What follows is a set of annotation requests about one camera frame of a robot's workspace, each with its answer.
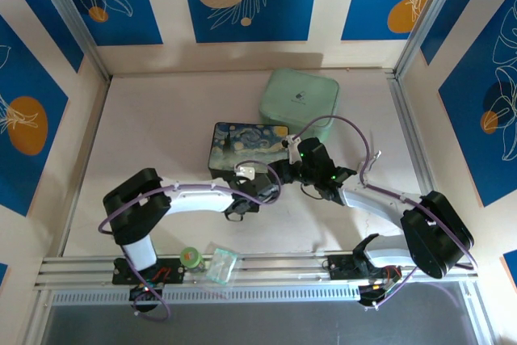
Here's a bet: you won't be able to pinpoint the blue poster with white flower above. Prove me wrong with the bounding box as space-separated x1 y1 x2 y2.
47 0 164 48

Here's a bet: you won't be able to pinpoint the starry night painted box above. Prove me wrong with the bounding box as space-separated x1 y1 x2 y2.
207 121 290 182

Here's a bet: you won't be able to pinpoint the blue side poster orange oval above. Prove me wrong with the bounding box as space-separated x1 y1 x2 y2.
0 15 69 217

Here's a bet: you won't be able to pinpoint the clear plastic bag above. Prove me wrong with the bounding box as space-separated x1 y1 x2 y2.
196 242 240 288

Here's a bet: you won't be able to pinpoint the green capped small bottle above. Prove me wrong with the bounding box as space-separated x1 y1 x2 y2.
179 246 205 276

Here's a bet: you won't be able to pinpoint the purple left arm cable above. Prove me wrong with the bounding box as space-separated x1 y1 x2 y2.
98 164 282 322

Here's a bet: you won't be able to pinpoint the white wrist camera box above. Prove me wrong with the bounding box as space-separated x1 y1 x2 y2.
234 162 257 180
281 134 302 161

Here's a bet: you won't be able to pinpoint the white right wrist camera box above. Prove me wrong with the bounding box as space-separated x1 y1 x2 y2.
281 134 302 161

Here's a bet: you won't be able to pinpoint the blue side poster white leaves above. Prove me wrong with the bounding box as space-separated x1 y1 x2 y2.
438 0 517 208

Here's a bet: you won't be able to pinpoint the aluminium frame post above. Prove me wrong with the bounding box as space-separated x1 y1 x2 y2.
393 0 476 80
30 0 113 82

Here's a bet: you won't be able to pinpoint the black left connector block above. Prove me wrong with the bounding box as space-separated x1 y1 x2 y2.
128 283 165 302

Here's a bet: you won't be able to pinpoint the aluminium front rail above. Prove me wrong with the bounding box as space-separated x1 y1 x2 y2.
34 250 480 290

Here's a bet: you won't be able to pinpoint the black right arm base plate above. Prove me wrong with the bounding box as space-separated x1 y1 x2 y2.
327 254 403 281

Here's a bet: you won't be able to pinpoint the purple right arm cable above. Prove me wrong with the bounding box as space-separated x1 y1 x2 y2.
289 115 478 310

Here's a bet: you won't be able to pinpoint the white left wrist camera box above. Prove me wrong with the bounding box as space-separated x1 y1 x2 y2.
234 162 257 180

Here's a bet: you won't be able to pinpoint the black right connector block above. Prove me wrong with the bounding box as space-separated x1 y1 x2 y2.
358 282 400 306

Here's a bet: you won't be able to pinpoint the aluminium side rail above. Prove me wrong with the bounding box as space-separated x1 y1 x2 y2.
386 69 454 250

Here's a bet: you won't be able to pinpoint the mint green zip case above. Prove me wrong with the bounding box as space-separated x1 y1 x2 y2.
257 69 340 145

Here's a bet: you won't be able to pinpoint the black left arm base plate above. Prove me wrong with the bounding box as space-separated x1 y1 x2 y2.
111 258 187 286

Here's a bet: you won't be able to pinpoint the blue poster with beige circle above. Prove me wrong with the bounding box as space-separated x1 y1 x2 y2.
179 0 322 44

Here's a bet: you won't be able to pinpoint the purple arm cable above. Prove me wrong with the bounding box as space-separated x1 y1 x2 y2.
289 115 478 310
98 164 282 322

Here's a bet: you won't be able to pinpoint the slotted grey cable duct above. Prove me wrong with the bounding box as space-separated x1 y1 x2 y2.
48 284 364 307

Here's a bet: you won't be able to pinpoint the black connector block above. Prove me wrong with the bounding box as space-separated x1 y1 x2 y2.
128 283 165 302
358 282 400 306

